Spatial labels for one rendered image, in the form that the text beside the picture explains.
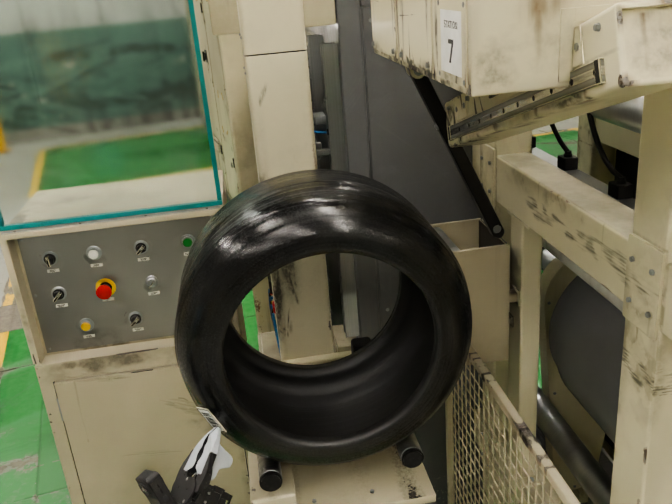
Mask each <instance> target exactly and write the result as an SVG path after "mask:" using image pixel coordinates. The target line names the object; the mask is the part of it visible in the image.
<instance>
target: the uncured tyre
mask: <svg viewBox="0 0 672 504"><path fill-rule="evenodd" d="M328 253H350V254H358V255H363V256H368V257H371V258H375V259H377V260H380V261H383V262H385V263H387V264H389V265H391V266H393V267H395V268H396V269H398V270H399V274H400V284H399V292H398V297H397V301H396V304H395V307H394V309H393V311H392V313H391V315H390V317H389V319H388V321H387V322H386V324H385V325H384V327H383V328H382V329H381V331H380V332H379V333H378V334H377V335H376V336H375V337H374V338H373V339H372V340H371V341H370V342H369V343H367V344H366V345H365V346H363V347H362V348H361V349H359V350H357V351H356V352H354V353H352V354H350V355H348V356H346V357H344V358H341V359H338V360H335V361H332V362H328V363H323V364H315V365H298V364H291V363H286V362H282V361H278V360H275V359H273V358H270V357H268V356H266V355H264V354H262V353H261V352H259V351H257V350H256V349H255V348H253V347H252V346H251V345H249V344H248V343H247V342H246V341H245V340H244V339H243V338H242V337H241V335H240V334H239V333H238V332H237V330H236V329H235V327H234V326H233V324H232V322H231V319H232V317H233V315H234V313H235V311H236V309H237V308H238V306H239V305H240V303H241V302H242V300H243V299H244V298H245V297H246V295H247V294H248V293H249V292H250V291H251V290H252V289H253V288H254V287H255V286H256V285H257V284H258V283H259V282H260V281H262V280H263V279H264V278H265V277H267V276H268V275H270V274H271V273H273V272H274V271H276V270H278V269H279V268H281V267H283V266H285V265H287V264H289V263H292V262H294V261H297V260H300V259H303V258H306V257H310V256H315V255H320V254H328ZM471 337H472V310H471V302H470V295H469V290H468V286H467V282H466V279H465V276H464V274H463V271H462V269H461V266H460V264H459V262H458V260H457V259H456V257H455V255H454V254H453V252H452V250H451V249H450V248H449V246H448V245H447V243H446V242H445V241H444V240H443V239H442V237H441V236H440V235H439V234H438V233H437V232H436V230H435V229H434V228H433V227H432V226H431V225H430V223H429V222H428V221H427V220H426V219H425V218H424V216H423V215H422V214H421V213H420V212H419V211H418V210H417V209H416V207H415V206H414V205H413V204H411V203H410V202H409V201H408V200H407V199H406V198H404V197H403V196H402V195H401V194H399V193H398V192H396V191H395V190H393V189H392V188H390V187H388V186H386V185H385V184H383V183H381V182H378V181H376V180H374V179H371V178H369V177H366V176H363V175H359V174H355V173H351V172H346V171H340V170H329V169H313V170H302V171H296V172H291V173H286V174H282V175H279V176H276V177H272V178H270V179H267V180H265V181H262V182H260V183H258V184H256V185H254V186H252V187H250V188H248V189H246V190H245V191H243V192H241V193H240V194H238V195H237V196H235V197H234V198H233V199H231V200H230V201H229V202H228V203H226V204H225V205H224V206H223V207H222V208H221V209H220V210H219V211H218V212H217V213H216V214H215V215H214V216H213V217H212V218H211V219H210V220H209V221H208V223H207V224H206V225H205V226H204V228H203V229H202V231H201V232H200V234H199V235H198V237H197V238H196V240H195V242H194V244H193V246H192V248H191V250H190V252H189V254H188V257H187V259H186V262H185V265H184V269H183V273H182V277H181V283H180V290H179V297H178V304H177V311H176V318H175V328H174V342H175V352H176V358H177V363H178V367H179V370H180V373H181V376H182V379H183V381H184V383H185V386H186V388H187V390H188V392H189V394H190V396H191V398H192V400H193V401H194V403H195V405H196V406H197V407H201V408H206V409H209V410H210V412H211V413H212V414H213V415H214V416H215V418H216V419H217V420H218V421H219V423H220V424H221V425H222V426H223V427H224V429H225V430H226V431H227V432H223V431H221V434H222V435H223V436H225V437H226V438H227V439H229V440H230V441H232V442H233V443H235V444H236V445H238V446H240V447H242V448H243V449H245V450H247V451H249V452H252V453H254V454H256V455H259V456H261V457H264V458H267V459H271V460H274V461H278V462H283V463H288V464H296V465H310V466H318V465H332V464H340V463H346V462H350V461H355V460H358V459H362V458H365V457H368V456H371V455H374V454H376V453H379V452H381V451H383V450H385V449H387V448H389V447H391V446H393V445H395V444H397V443H399V442H400V441H402V440H404V439H405V438H407V437H408V436H410V435H411V434H412V433H414V432H415V431H416V430H418V429H419V428H420V427H421V426H422V425H424V424H425V423H426V422H427V421H428V420H429V419H430V418H431V417H432V416H433V415H434V414H435V413H436V412H437V411H438V410H439V408H440V407H441V406H442V405H443V403H444V402H445V401H446V400H447V398H448V397H449V395H450V394H451V392H452V391H453V389H454V387H455V385H456V384H457V382H458V380H459V378H460V376H461V373H462V371H463V369H464V366H465V363H466V360H467V357H468V353H469V349H470V344H471Z"/></svg>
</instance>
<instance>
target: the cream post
mask: <svg viewBox="0 0 672 504"><path fill-rule="evenodd" d="M236 1H237V10H238V18H239V26H240V33H239V36H240V39H241V42H242V50H243V58H244V67H243V69H245V72H244V74H245V75H246V82H247V90H248V98H249V105H250V112H251V120H252V128H253V136H254V147H255V155H256V163H257V171H258V177H259V183H260V182H262V181H265V180H267V179H270V178H272V177H276V176H279V175H282V174H286V173H291V172H296V171H302V170H313V169H318V167H317V156H316V145H315V134H314V123H313V112H312V101H311V90H310V79H309V68H308V57H307V50H306V49H307V46H306V35H305V24H304V13H303V2H302V0H236ZM270 275H271V284H272V292H273V300H274V304H275V312H276V314H275V316H276V324H277V331H278V338H279V347H280V356H281V361H282V360H289V359H297V358H303V357H310V356H317V355H324V354H331V353H334V342H333V331H332V320H331V309H330V298H329V287H328V276H327V265H326V254H320V255H315V256H310V257H306V258H303V259H300V260H297V261H294V262H292V263H289V264H287V265H285V266H283V267H281V268H279V269H278V270H276V271H274V272H273V273H271V274H270Z"/></svg>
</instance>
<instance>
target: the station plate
mask: <svg viewBox="0 0 672 504"><path fill-rule="evenodd" d="M440 30H441V70H443V71H445V72H448V73H451V74H453V75H456V76H458V77H461V78H462V39H461V11H453V10H445V9H440Z"/></svg>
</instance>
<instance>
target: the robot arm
mask: <svg viewBox="0 0 672 504"><path fill-rule="evenodd" d="M220 438H221V429H220V428H219V427H214V428H213V429H212V430H211V431H210V432H208V433H207V434H206V435H205V436H204V437H203V438H202V439H201V441H200V442H199V443H198V444H197V445H196V446H195V448H194V449H192V451H191V452H190V454H189V455H188V457H187V458H186V459H185V461H184V462H183V464H182V466H181V467H180V469H179V471H178V474H177V477H176V479H175V482H174V483H173V486H172V490H171V492H170V491H169V489H168V488H167V486H166V484H165V483H164V480H163V478H162V477H161V475H160V474H159V473H158V472H156V471H151V470H147V469H145V470H144V471H143V472H142V473H141V474H140V475H139V476H138V477H136V479H135V480H136V481H137V483H138V486H139V488H140V489H141V491H142V492H143V493H144V494H145V496H146V497H147V499H148V500H149V502H150V503H151V504H225V502H226V500H227V501H228V502H227V504H230V502H231V499H232V497H233V496H232V495H230V494H229V493H227V492H225V490H224V489H222V488H220V487H218V486H216V485H214V486H212V485H210V481H211V480H213V479H214V478H215V477H216V475H217V473H218V471H219V470H220V469H223V468H229V467H230V466H231V465H232V462H233V459H232V456H231V455H230V454H229V453H228V452H227V451H226V450H225V449H224V448H223V447H222V446H221V445H220ZM192 475H194V476H193V477H192Z"/></svg>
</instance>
